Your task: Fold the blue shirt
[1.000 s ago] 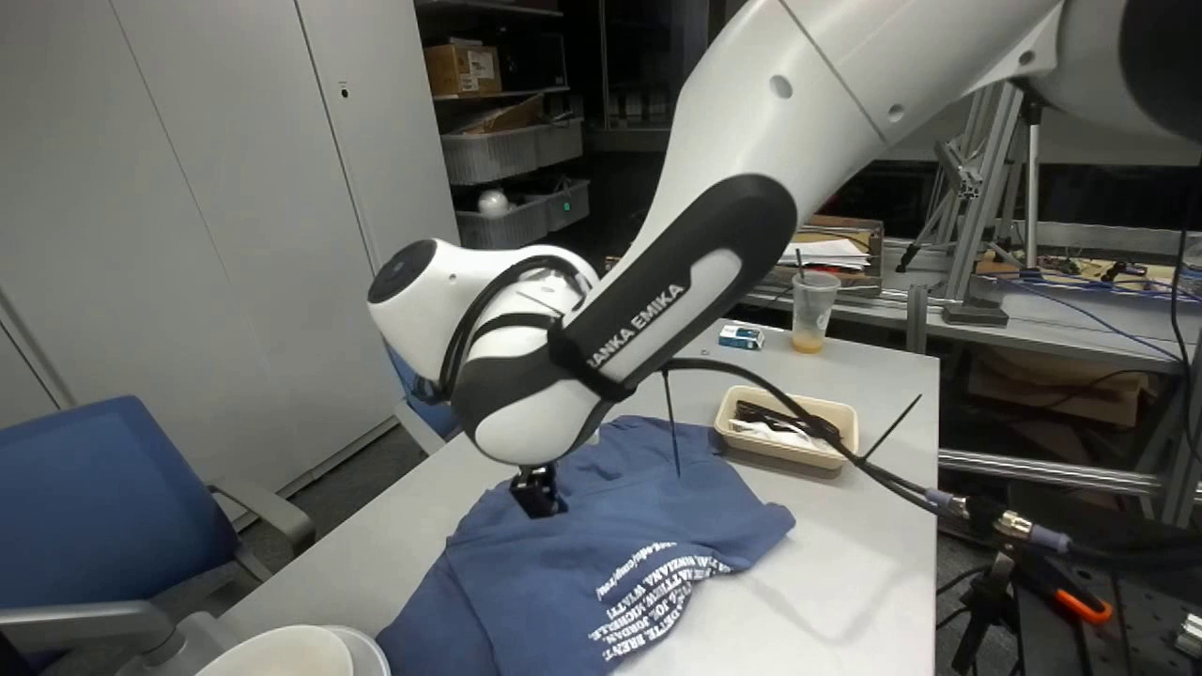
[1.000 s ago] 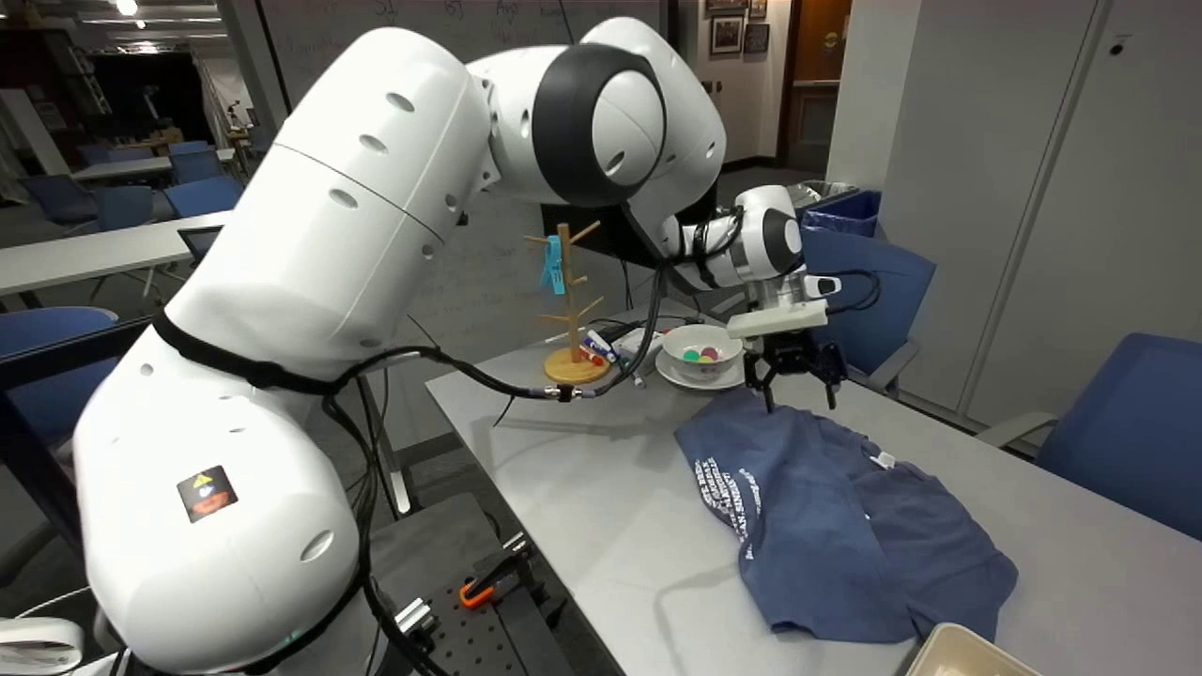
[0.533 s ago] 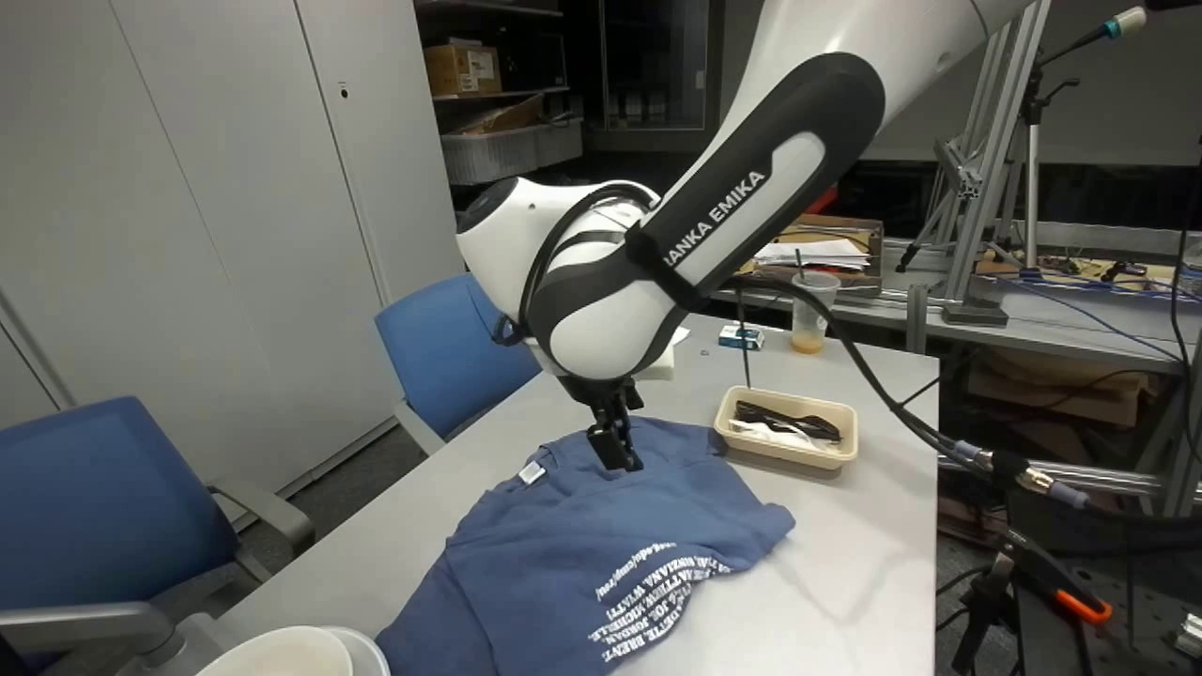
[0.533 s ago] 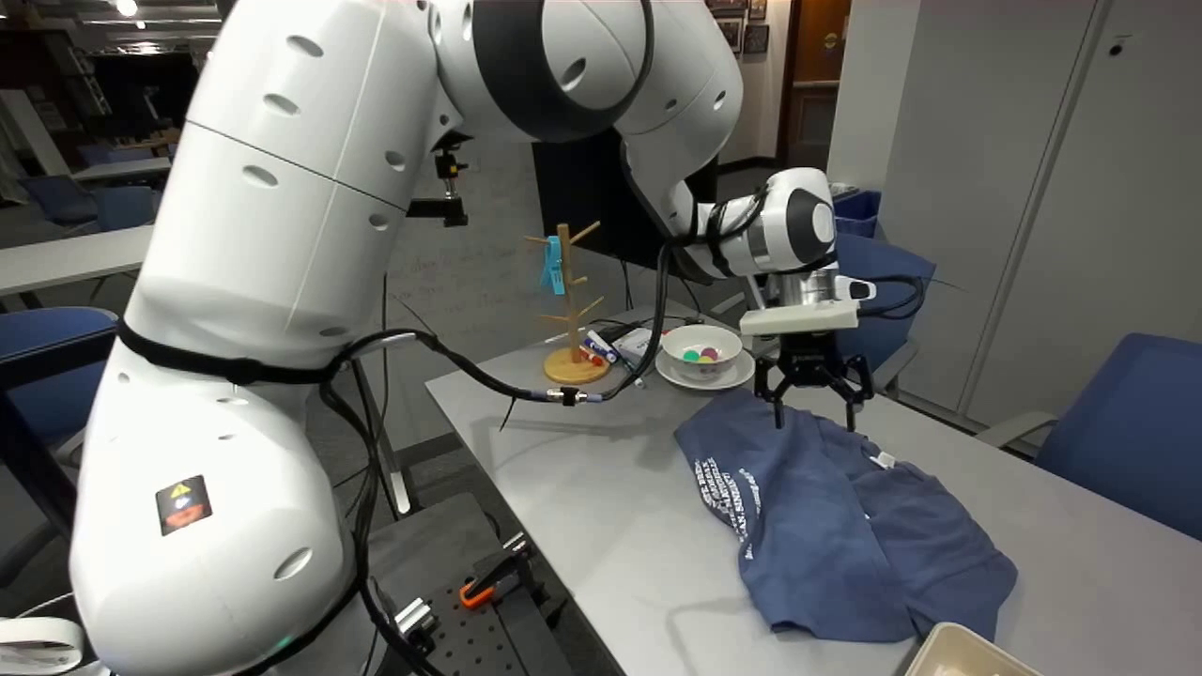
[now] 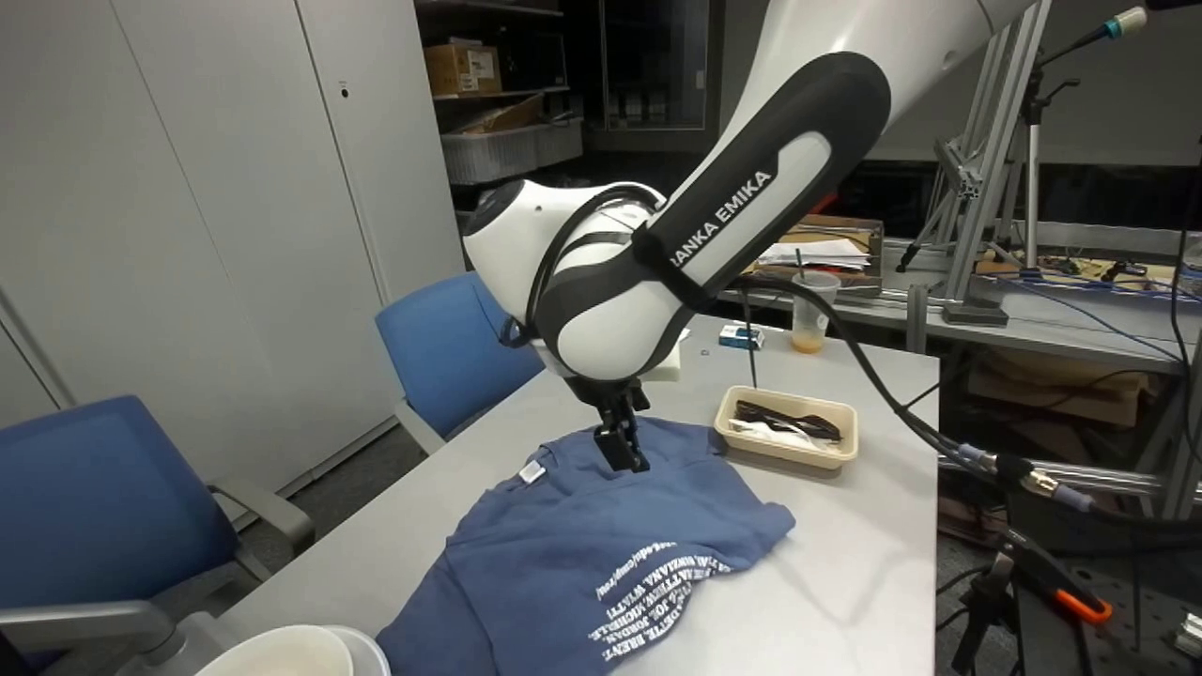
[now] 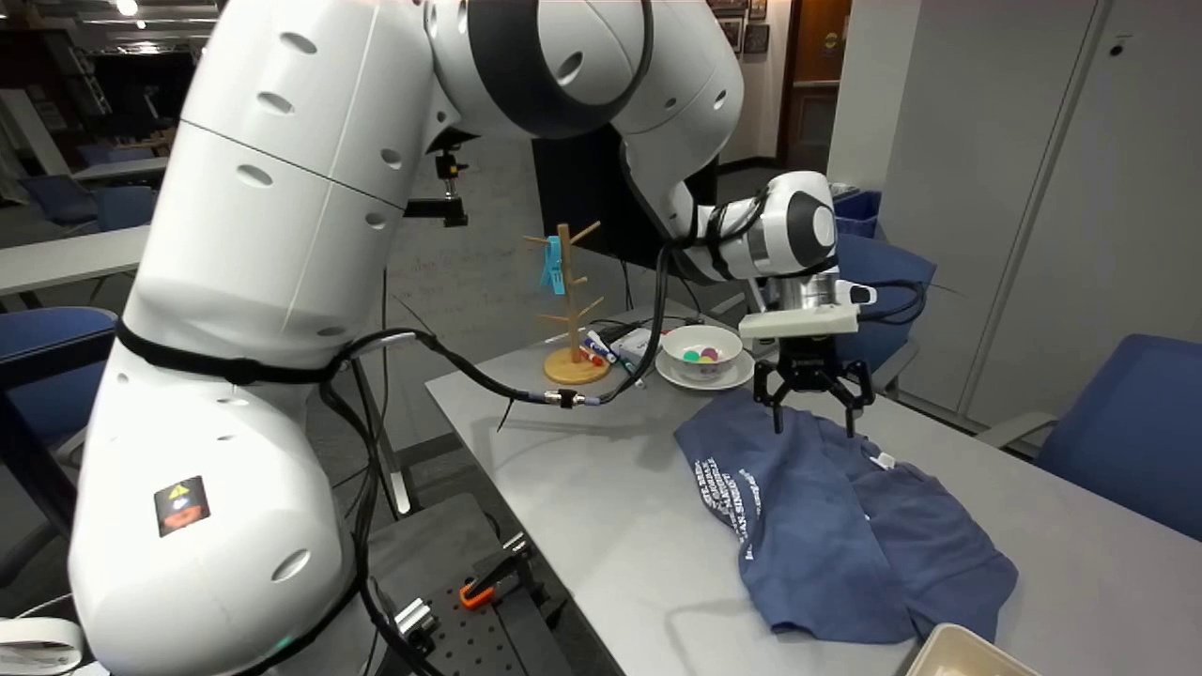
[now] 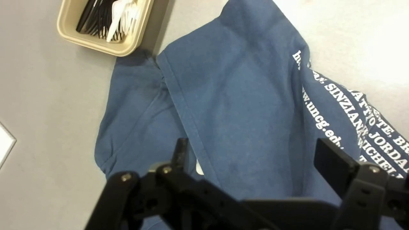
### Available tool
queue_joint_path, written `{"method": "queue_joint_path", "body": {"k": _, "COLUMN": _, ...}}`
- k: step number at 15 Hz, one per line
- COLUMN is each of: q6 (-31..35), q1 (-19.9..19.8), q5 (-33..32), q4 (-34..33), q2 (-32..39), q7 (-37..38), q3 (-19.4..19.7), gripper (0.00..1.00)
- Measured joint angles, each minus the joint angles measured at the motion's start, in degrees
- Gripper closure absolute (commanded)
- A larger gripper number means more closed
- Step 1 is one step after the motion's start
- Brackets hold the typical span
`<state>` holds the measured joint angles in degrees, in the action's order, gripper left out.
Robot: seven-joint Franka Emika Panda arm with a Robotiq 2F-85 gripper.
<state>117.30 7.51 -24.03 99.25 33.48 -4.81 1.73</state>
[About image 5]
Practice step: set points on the flat cardboard box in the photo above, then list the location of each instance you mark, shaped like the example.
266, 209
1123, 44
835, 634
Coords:
1052, 387

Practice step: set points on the cluttered workbench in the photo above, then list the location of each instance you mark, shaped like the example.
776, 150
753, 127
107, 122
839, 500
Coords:
1066, 319

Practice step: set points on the small blue box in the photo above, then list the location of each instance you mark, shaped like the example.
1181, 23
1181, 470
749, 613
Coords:
736, 336

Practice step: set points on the grey metal cabinet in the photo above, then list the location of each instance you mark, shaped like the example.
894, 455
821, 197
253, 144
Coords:
188, 187

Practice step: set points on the blue office chair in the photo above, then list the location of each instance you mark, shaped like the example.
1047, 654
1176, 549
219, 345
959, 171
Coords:
451, 359
98, 513

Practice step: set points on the black utensil pile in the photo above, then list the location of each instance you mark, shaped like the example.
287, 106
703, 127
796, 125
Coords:
790, 420

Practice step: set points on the grey shelf bin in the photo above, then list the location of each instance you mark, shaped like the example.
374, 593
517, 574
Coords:
510, 150

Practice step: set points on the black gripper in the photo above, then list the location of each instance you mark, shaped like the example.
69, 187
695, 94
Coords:
619, 402

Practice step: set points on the aluminium frame stand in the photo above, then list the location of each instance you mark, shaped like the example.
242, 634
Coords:
980, 187

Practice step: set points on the blue printed t-shirt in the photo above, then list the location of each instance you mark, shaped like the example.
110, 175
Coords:
564, 549

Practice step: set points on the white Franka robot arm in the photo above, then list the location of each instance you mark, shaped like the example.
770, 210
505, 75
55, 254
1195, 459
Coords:
753, 187

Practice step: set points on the white saucer plate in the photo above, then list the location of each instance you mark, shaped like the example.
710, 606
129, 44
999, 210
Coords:
377, 654

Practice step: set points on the white bowl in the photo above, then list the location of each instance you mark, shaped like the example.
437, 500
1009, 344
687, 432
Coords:
287, 654

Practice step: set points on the beige plastic tray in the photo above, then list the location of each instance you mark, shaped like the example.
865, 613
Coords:
790, 450

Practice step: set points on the clear plastic cup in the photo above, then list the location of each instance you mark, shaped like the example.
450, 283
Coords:
810, 329

